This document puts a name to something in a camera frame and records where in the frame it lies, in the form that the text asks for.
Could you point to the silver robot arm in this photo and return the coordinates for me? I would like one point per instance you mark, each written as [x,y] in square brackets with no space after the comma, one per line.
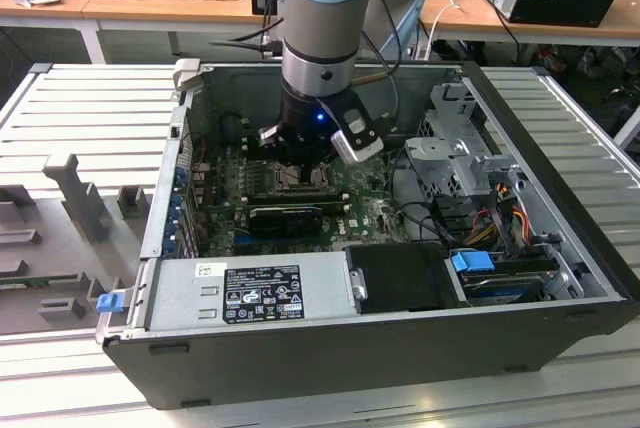
[320,23]

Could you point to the CPU socket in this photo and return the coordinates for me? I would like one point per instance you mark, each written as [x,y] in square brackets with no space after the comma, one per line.
[276,173]

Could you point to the black RAM slot bank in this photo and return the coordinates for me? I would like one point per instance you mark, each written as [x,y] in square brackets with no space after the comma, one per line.
[295,195]

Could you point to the green motherboard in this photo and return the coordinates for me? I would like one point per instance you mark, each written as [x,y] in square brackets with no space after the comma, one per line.
[360,228]

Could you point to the silver drive cage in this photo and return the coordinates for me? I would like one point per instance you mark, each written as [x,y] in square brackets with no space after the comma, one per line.
[435,153]

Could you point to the blue card retention clips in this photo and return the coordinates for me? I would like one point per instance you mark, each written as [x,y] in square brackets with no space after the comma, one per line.
[176,208]

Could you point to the pale blue teach pendant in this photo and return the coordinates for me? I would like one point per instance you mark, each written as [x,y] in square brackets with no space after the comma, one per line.
[407,23]

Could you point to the black plastic shroud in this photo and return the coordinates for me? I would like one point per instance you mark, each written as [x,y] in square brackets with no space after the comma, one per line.
[400,278]

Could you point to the grey power supply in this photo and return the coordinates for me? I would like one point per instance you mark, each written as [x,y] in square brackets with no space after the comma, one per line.
[175,298]

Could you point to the blue disk carrier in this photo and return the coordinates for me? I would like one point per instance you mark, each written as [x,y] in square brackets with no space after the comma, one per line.
[472,264]

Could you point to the black open PC case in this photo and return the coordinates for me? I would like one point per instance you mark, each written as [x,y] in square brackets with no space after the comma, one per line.
[300,363]

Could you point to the grey parts rack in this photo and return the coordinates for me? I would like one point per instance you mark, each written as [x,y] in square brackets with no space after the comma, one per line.
[80,198]

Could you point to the hard disk drive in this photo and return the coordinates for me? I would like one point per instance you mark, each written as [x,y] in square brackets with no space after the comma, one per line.
[500,290]

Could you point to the blue case latch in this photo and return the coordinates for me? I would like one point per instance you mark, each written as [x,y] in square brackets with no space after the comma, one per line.
[110,302]

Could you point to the green RAM stick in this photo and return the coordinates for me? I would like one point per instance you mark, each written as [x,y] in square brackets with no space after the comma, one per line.
[30,280]

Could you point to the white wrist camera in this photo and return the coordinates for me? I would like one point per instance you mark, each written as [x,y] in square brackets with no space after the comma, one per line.
[357,140]

